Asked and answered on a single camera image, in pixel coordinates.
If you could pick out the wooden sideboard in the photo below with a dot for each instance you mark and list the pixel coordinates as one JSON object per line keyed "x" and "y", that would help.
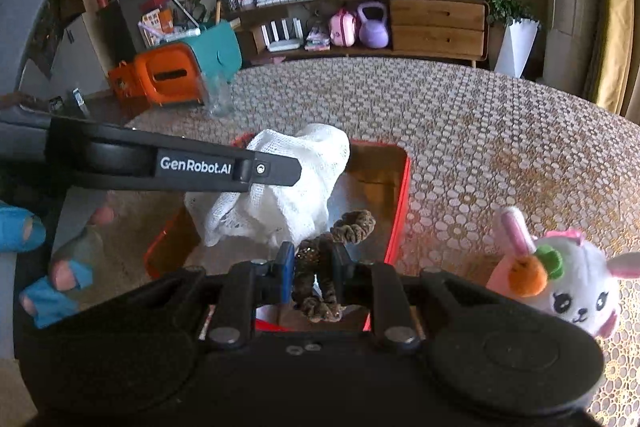
{"x": 435, "y": 14}

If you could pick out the yellow curtain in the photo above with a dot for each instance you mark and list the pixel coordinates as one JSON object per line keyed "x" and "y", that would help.
{"x": 617, "y": 7}

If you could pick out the red tin box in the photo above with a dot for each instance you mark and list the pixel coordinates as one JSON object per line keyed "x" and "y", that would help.
{"x": 372, "y": 192}

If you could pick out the pink toy backpack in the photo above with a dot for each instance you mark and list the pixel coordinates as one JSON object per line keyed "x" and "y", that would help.
{"x": 342, "y": 29}

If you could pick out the small stack of books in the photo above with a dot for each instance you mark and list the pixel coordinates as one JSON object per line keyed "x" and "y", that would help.
{"x": 317, "y": 41}

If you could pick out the drinking glass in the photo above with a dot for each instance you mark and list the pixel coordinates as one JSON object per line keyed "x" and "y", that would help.
{"x": 219, "y": 97}

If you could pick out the white gauze cloth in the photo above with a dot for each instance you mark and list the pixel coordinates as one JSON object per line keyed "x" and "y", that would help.
{"x": 300, "y": 207}

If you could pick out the brown scrunchie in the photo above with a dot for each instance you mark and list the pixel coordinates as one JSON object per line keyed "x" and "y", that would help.
{"x": 357, "y": 224}

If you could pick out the white router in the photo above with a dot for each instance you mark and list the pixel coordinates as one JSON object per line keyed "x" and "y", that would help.
{"x": 282, "y": 42}

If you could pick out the purple kettlebell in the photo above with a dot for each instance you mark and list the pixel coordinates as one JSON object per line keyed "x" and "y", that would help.
{"x": 372, "y": 29}

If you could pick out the person's left hand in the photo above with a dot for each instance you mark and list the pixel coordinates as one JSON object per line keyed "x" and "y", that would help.
{"x": 60, "y": 274}

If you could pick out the orange teal storage box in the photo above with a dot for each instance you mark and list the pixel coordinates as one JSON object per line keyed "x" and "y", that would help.
{"x": 170, "y": 77}

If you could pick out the white brush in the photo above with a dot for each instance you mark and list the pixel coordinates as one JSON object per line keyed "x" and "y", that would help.
{"x": 182, "y": 9}

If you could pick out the white planter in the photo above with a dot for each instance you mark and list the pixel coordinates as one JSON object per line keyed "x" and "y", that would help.
{"x": 517, "y": 47}

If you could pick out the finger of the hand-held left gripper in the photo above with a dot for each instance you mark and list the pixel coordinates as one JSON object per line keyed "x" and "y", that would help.
{"x": 275, "y": 171}

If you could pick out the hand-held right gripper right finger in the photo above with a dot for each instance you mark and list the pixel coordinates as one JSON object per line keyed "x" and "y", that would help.
{"x": 340, "y": 274}

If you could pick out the white bunny plush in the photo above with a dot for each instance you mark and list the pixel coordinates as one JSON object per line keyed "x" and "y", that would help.
{"x": 575, "y": 287}

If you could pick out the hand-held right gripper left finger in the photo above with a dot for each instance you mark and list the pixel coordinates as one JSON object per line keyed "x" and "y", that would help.
{"x": 286, "y": 274}

